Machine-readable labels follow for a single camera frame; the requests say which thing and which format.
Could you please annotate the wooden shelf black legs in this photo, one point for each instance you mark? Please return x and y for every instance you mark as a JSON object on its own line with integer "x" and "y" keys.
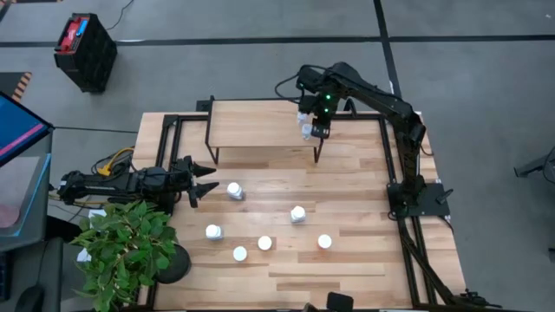
{"x": 256, "y": 125}

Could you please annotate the black aluminium table frame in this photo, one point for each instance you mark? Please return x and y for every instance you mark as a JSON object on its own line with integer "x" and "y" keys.
{"x": 364, "y": 116}

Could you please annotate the white melatonin bottle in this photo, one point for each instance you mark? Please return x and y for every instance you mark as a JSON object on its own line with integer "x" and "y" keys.
{"x": 213, "y": 232}
{"x": 234, "y": 190}
{"x": 298, "y": 214}

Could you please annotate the black computer mouse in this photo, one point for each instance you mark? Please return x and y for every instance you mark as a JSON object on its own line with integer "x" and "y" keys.
{"x": 29, "y": 300}

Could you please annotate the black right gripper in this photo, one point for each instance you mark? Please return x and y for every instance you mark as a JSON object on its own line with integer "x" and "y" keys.
{"x": 323, "y": 108}

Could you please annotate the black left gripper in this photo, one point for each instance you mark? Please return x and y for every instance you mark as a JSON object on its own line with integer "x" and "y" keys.
{"x": 165, "y": 180}

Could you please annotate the orange pill bottle white cap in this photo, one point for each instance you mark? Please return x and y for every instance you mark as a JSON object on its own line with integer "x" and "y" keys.
{"x": 324, "y": 241}
{"x": 264, "y": 242}
{"x": 239, "y": 253}

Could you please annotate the black clamp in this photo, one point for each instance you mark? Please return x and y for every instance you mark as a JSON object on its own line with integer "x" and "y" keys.
{"x": 472, "y": 299}

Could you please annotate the black boxy object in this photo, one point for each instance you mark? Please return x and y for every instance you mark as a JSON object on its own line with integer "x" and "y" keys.
{"x": 340, "y": 303}

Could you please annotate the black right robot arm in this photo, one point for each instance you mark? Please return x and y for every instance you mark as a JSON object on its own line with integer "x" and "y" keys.
{"x": 390, "y": 104}

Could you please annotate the black keyboard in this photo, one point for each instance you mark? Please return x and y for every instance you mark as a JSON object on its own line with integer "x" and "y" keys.
{"x": 4, "y": 277}

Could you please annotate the black red toolbox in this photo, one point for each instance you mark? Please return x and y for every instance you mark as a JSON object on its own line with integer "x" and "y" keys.
{"x": 86, "y": 60}

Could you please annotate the green potted plant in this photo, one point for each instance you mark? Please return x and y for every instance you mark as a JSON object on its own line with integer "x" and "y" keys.
{"x": 126, "y": 247}

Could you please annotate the white small box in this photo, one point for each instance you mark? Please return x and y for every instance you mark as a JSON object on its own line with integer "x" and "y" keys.
{"x": 97, "y": 213}
{"x": 83, "y": 256}

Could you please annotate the dark mat orange stripes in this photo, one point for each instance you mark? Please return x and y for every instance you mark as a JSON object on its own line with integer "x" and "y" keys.
{"x": 13, "y": 84}

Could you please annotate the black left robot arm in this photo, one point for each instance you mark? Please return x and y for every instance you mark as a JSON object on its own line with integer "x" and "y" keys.
{"x": 95, "y": 184}

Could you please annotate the pink round object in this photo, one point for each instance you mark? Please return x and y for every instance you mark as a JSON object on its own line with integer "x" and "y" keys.
{"x": 8, "y": 216}

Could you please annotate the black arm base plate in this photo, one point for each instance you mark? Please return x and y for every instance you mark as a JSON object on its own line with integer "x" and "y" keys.
{"x": 433, "y": 201}

